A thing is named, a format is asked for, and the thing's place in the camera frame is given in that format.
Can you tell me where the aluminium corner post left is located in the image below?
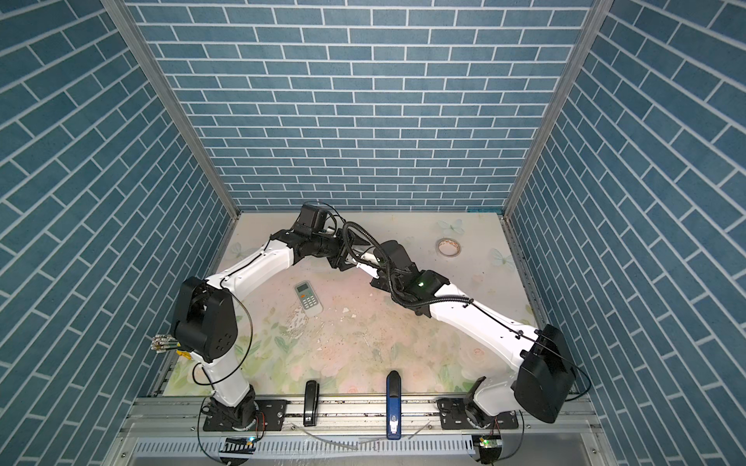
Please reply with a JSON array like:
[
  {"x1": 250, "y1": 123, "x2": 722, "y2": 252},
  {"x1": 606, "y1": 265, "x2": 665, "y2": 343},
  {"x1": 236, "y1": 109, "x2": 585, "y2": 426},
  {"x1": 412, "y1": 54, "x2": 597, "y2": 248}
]
[{"x1": 100, "y1": 0, "x2": 240, "y2": 221}]

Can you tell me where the black corrugated cable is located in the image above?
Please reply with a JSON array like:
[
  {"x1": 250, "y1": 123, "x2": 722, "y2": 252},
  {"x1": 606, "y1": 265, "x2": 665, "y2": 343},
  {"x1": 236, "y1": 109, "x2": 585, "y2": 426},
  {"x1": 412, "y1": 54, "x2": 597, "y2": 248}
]
[{"x1": 341, "y1": 220, "x2": 473, "y2": 310}]

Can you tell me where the black stapler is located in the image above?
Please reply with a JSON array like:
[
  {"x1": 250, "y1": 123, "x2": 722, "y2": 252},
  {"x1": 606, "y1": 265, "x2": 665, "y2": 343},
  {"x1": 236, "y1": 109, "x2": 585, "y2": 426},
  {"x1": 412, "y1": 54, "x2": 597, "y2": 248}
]
[{"x1": 302, "y1": 380, "x2": 320, "y2": 427}]

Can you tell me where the aluminium corner post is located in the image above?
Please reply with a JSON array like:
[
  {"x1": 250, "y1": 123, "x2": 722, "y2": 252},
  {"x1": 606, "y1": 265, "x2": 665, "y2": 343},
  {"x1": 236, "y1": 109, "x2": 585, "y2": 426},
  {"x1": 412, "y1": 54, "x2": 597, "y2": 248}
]
[
  {"x1": 503, "y1": 0, "x2": 613, "y2": 219},
  {"x1": 100, "y1": 0, "x2": 240, "y2": 221}
]

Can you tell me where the white air conditioner remote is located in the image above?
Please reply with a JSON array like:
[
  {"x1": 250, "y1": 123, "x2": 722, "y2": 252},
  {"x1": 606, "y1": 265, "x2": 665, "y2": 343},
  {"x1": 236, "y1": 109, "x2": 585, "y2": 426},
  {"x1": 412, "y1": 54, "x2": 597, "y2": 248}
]
[{"x1": 295, "y1": 282, "x2": 324, "y2": 318}]

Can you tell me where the blue stapler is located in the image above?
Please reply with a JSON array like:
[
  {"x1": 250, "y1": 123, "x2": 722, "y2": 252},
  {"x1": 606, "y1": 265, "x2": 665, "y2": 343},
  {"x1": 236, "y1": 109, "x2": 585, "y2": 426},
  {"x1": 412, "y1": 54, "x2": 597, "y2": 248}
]
[{"x1": 386, "y1": 371, "x2": 402, "y2": 440}]

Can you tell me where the aluminium front rail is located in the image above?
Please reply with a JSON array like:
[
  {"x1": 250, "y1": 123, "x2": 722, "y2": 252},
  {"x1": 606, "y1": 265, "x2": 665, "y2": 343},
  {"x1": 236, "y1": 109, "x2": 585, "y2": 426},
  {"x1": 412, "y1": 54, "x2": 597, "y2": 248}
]
[{"x1": 103, "y1": 394, "x2": 616, "y2": 465}]

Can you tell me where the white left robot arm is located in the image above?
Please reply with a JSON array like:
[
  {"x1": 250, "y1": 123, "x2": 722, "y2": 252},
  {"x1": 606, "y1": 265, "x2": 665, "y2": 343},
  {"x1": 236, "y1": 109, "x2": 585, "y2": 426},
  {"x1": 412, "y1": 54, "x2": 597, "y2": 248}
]
[{"x1": 169, "y1": 226, "x2": 345, "y2": 408}]

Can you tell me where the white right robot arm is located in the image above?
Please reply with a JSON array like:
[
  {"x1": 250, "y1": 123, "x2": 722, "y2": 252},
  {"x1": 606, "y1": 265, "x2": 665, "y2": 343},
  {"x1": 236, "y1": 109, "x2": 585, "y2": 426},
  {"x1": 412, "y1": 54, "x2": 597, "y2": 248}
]
[{"x1": 346, "y1": 241, "x2": 580, "y2": 423}]

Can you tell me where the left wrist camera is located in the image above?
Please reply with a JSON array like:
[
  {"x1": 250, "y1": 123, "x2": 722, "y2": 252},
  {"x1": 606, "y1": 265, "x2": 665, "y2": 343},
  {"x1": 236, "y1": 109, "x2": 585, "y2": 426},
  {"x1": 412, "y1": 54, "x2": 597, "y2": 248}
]
[{"x1": 293, "y1": 203, "x2": 329, "y2": 236}]

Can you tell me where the aluminium corner post right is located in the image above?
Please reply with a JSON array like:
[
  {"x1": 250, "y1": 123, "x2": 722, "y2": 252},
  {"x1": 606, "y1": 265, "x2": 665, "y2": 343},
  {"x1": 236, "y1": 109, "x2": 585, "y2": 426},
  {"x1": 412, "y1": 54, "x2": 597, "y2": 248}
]
[{"x1": 503, "y1": 0, "x2": 613, "y2": 219}]

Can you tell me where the yellow pen cup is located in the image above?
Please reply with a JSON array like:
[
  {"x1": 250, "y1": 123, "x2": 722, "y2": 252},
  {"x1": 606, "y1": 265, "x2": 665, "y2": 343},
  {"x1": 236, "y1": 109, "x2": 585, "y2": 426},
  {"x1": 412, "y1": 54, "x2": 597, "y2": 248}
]
[{"x1": 151, "y1": 334, "x2": 192, "y2": 360}]

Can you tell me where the tape roll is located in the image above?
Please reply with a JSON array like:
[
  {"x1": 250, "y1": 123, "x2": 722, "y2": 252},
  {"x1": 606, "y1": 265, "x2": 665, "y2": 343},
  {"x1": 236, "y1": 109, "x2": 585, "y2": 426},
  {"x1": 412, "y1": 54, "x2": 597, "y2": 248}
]
[{"x1": 436, "y1": 238, "x2": 462, "y2": 257}]

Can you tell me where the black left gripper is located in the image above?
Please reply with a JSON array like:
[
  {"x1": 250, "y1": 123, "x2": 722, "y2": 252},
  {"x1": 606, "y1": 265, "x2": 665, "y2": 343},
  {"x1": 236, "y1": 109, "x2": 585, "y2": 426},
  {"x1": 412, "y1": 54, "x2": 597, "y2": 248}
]
[{"x1": 309, "y1": 226, "x2": 370, "y2": 270}]

